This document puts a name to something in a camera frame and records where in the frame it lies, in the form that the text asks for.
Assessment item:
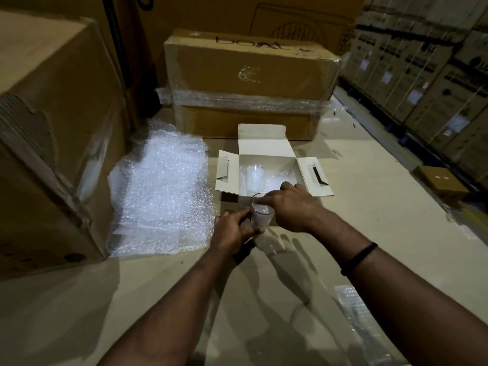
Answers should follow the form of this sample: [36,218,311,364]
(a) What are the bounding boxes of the person's left hand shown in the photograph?
[210,207,265,257]

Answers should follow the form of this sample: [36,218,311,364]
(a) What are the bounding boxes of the person's right hand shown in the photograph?
[256,181,325,234]

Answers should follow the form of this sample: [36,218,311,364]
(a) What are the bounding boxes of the clear drinking glass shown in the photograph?
[250,193,276,231]

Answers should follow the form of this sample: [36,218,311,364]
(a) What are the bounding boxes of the person's left forearm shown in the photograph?
[97,249,234,366]

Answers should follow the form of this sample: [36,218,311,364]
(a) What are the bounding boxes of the person's right forearm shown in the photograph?
[307,208,488,366]

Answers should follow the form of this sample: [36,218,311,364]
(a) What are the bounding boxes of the bubble-wrapped glass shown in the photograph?
[240,164,302,195]

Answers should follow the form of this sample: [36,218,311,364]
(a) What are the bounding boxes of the open white cardboard box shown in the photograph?
[215,123,334,206]

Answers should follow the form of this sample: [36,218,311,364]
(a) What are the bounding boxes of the bubble wrap sheet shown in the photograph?
[107,119,217,257]

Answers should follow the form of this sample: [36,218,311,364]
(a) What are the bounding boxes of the black wrist band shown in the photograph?
[340,242,379,277]

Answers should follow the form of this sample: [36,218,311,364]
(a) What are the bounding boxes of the plastic-wrapped brown cardboard box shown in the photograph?
[164,29,341,141]

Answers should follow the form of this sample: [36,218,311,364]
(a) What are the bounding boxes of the clear plastic wrap strip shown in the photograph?
[334,285,397,366]

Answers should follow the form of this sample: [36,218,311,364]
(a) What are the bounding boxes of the small brown cardboard box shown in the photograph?
[415,165,470,205]

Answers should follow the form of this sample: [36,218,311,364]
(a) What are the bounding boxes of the tall printed cardboard box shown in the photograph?
[100,0,367,122]

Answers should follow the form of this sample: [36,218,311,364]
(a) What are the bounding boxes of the stack of printed cardboard boxes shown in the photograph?
[339,0,488,187]

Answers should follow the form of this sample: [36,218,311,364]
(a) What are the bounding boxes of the large torn cardboard box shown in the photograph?
[0,10,132,281]

